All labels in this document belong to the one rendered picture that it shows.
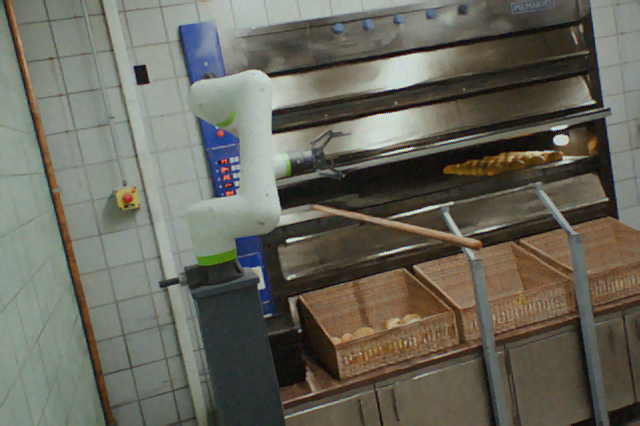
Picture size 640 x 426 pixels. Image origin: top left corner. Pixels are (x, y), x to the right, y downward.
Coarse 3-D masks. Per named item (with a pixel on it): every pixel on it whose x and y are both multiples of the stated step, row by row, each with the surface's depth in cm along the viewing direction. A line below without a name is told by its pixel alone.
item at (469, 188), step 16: (576, 160) 356; (592, 160) 357; (512, 176) 345; (528, 176) 348; (432, 192) 337; (448, 192) 336; (464, 192) 338; (368, 208) 325; (384, 208) 327; (400, 208) 330; (304, 224) 317; (320, 224) 319
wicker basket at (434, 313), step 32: (384, 288) 325; (416, 288) 318; (320, 320) 315; (352, 320) 318; (384, 320) 322; (416, 320) 282; (448, 320) 287; (320, 352) 298; (352, 352) 274; (384, 352) 279; (416, 352) 283
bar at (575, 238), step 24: (504, 192) 302; (408, 216) 290; (288, 240) 277; (312, 240) 280; (576, 240) 288; (480, 264) 276; (576, 264) 289; (480, 288) 277; (576, 288) 293; (480, 312) 278; (600, 384) 296; (504, 408) 284; (600, 408) 297
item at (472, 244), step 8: (320, 208) 343; (328, 208) 330; (336, 208) 320; (344, 216) 307; (352, 216) 295; (360, 216) 285; (368, 216) 278; (376, 224) 267; (384, 224) 258; (392, 224) 251; (400, 224) 244; (408, 232) 237; (416, 232) 230; (424, 232) 224; (432, 232) 219; (440, 232) 214; (440, 240) 213; (448, 240) 207; (456, 240) 202; (464, 240) 198; (472, 240) 194; (472, 248) 193; (480, 248) 193
